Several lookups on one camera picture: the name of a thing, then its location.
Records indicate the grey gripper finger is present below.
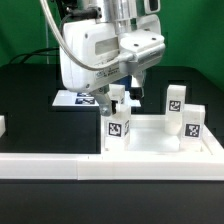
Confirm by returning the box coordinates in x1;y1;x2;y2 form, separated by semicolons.
91;85;116;117
129;71;146;100

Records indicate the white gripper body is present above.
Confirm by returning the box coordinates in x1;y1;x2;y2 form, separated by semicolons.
60;15;161;93

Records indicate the white square table top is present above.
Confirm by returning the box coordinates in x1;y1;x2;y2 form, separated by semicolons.
101;115;224;155

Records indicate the white sheet with markers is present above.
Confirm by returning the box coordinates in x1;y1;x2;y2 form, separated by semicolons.
53;90;141;107

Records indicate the white U-shaped obstacle fence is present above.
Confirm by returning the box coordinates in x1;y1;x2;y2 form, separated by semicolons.
0;115;224;181

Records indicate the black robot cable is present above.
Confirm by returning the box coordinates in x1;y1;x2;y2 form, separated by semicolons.
7;0;101;65

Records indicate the white camera cable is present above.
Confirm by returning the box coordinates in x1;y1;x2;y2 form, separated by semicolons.
39;0;138;72

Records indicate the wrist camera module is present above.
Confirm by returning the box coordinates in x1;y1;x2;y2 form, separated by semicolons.
117;29;167;77

